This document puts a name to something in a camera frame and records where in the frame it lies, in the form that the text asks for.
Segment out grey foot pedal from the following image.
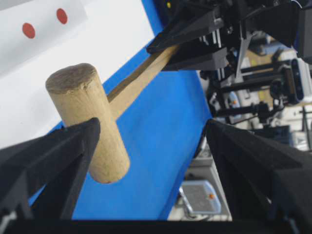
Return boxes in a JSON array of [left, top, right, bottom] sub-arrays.
[[179, 180, 221, 215]]

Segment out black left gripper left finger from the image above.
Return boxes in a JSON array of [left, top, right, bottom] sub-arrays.
[[0, 118, 100, 219]]

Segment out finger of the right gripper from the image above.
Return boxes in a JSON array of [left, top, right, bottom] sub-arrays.
[[146, 11, 223, 54], [162, 47, 227, 71]]

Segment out wooden mallet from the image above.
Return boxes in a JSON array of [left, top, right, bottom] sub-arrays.
[[45, 46, 179, 184]]

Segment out white foam board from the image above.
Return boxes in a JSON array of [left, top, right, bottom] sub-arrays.
[[0, 0, 154, 148]]

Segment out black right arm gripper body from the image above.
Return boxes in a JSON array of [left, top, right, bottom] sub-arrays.
[[170, 0, 300, 80]]

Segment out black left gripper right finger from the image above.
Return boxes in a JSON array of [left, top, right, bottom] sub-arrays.
[[206, 119, 312, 221]]

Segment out grey depth camera on stand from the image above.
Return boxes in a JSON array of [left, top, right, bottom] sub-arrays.
[[285, 58, 312, 105]]

